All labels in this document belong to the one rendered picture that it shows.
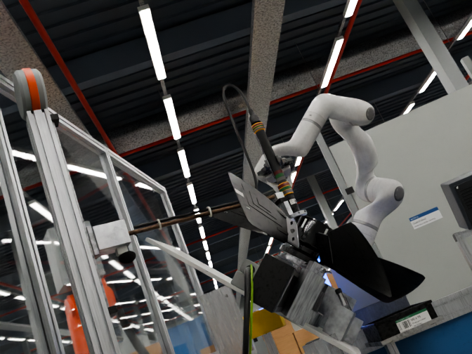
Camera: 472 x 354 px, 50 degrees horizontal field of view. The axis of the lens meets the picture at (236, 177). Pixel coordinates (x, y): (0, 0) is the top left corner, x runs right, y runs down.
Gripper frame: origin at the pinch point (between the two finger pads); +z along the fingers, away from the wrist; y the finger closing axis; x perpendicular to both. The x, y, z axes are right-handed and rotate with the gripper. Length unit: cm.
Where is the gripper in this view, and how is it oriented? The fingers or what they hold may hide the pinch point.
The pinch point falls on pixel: (272, 162)
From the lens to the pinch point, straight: 176.0
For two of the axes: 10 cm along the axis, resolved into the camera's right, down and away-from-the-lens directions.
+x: -3.6, -8.8, 3.1
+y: -9.1, 4.0, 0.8
